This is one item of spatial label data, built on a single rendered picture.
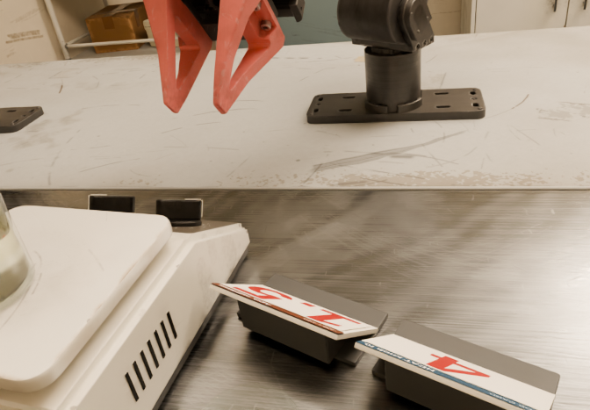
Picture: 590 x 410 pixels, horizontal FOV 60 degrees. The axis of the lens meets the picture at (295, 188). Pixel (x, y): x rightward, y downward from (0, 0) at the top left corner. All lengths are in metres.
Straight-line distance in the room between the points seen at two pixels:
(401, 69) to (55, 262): 0.41
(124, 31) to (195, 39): 2.22
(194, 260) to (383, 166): 0.24
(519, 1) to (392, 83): 2.09
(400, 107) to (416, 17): 0.10
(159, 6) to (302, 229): 0.20
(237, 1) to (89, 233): 0.16
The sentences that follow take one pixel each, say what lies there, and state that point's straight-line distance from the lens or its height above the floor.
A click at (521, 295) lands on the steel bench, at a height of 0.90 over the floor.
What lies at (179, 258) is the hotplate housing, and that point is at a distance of 0.31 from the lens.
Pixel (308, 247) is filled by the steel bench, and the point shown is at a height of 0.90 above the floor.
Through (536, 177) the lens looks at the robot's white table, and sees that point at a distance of 0.49.
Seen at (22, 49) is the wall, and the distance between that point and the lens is 2.55.
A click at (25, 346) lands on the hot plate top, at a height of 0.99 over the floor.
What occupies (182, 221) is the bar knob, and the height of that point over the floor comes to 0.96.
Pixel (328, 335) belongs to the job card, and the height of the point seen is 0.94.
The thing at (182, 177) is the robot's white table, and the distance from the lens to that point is 0.54.
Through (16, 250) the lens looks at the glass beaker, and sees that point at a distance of 0.28.
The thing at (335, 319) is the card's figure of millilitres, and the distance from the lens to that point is 0.32.
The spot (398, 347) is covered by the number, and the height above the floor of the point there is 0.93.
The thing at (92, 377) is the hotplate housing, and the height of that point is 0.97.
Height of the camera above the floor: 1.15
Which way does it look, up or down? 31 degrees down
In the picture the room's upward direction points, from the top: 8 degrees counter-clockwise
